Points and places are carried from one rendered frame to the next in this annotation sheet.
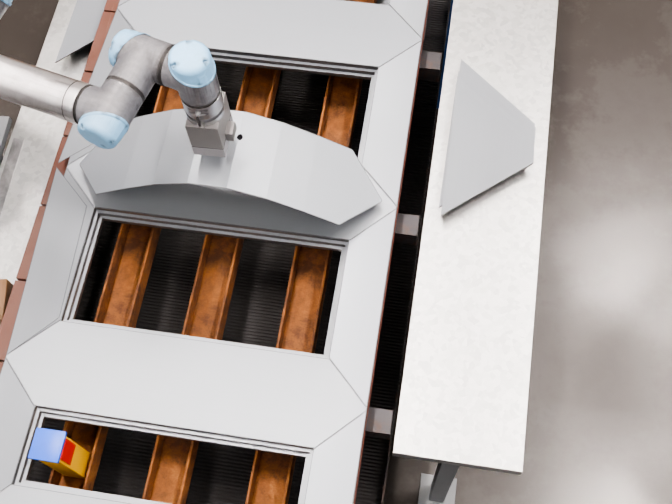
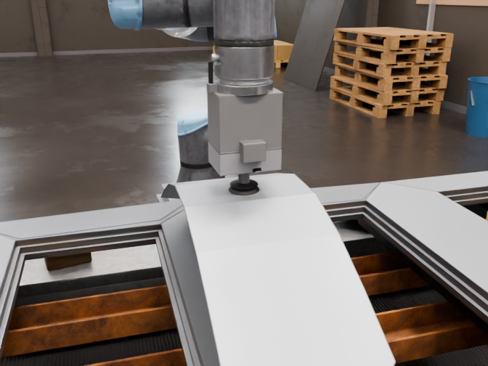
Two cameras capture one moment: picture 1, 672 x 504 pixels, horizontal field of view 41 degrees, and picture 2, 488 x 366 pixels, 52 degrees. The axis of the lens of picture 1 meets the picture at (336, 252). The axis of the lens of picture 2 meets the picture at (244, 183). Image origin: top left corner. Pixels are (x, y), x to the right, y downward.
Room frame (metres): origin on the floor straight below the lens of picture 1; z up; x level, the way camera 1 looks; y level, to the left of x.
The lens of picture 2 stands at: (0.64, -0.34, 1.27)
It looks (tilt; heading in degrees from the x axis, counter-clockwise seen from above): 21 degrees down; 60
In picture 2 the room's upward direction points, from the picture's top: straight up
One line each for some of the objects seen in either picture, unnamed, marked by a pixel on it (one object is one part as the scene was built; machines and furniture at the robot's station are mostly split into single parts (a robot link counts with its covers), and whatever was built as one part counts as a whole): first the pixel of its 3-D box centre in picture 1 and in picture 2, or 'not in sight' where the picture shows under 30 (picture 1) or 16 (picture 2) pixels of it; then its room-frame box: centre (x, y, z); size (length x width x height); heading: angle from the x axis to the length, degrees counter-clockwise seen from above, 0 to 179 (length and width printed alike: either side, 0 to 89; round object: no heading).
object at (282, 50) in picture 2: not in sight; (269, 53); (5.93, 7.95, 0.20); 1.08 x 0.74 x 0.39; 79
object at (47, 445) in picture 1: (48, 445); not in sight; (0.42, 0.58, 0.88); 0.06 x 0.06 x 0.02; 76
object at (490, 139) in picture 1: (491, 138); not in sight; (1.07, -0.38, 0.77); 0.45 x 0.20 x 0.04; 166
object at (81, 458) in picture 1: (65, 456); not in sight; (0.42, 0.58, 0.78); 0.05 x 0.05 x 0.19; 76
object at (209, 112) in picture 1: (201, 100); (242, 63); (0.96, 0.22, 1.19); 0.08 x 0.08 x 0.05
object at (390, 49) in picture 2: not in sight; (386, 69); (5.09, 4.05, 0.43); 1.24 x 0.84 x 0.87; 79
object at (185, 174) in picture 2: not in sight; (200, 173); (1.22, 0.93, 0.78); 0.15 x 0.15 x 0.10
